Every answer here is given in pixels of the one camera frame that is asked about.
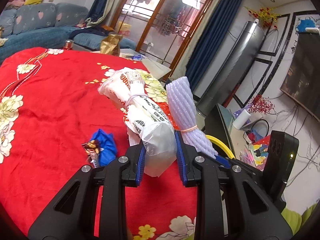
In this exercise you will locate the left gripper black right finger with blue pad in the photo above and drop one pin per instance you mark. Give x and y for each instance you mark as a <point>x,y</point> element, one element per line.
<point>213,221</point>

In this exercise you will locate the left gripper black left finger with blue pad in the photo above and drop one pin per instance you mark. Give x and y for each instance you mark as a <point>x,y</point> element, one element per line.
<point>91,205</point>

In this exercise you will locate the white printed plastic bag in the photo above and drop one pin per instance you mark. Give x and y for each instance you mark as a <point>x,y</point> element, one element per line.
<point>145,120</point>

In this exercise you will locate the dark peanut snack wrapper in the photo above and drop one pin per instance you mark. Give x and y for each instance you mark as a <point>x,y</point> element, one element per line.
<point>92,150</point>

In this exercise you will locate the green sleeved right forearm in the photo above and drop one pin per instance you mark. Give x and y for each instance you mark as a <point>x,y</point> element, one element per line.
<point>295,220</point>

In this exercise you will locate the yellow rimmed black trash bin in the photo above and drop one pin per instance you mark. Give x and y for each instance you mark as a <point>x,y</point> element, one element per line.
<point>221,145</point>

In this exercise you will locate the colourful painting canvas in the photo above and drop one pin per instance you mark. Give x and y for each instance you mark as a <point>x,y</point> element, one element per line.
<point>256,154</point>

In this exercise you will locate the red berry branch decoration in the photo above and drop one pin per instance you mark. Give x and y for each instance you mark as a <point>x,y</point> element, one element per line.
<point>261,105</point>

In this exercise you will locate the white paper towel roll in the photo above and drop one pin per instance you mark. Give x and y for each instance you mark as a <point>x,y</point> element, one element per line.
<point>242,118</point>

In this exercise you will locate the dark tv cabinet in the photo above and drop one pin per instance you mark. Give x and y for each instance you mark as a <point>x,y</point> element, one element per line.
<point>217,124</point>

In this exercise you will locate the blue crumpled wrapper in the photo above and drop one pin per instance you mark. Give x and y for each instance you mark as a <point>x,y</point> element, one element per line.
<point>107,147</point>

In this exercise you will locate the silver tower air conditioner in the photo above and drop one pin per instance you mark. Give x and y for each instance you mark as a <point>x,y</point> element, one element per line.
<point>233,68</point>

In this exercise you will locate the red floral tablecloth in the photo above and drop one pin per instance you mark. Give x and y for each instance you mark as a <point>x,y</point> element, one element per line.
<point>50,106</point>

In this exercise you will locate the white foam net bundle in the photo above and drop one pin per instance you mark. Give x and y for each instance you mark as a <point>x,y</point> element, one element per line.
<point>183,112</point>

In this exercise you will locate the blue window curtain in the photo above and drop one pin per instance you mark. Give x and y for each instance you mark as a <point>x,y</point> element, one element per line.
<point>210,40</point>

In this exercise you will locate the yellow flower decoration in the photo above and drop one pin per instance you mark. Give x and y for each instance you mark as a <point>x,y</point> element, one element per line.
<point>265,15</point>

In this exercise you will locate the grey coffee table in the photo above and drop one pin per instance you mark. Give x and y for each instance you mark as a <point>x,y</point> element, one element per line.
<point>156,69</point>

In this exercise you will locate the red metal can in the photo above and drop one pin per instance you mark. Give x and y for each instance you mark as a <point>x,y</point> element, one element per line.
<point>68,45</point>

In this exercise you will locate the wooden glass sliding door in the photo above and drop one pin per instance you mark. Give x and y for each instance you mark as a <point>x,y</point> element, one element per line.
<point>161,29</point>

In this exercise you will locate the gold paper bag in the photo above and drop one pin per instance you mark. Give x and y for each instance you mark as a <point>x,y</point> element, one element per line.
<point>111,45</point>

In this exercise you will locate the blue fabric sofa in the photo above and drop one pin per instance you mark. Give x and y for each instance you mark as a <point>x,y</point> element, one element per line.
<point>47,25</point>

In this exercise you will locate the wall mounted television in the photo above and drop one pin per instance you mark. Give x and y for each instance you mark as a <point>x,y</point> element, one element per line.
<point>301,82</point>

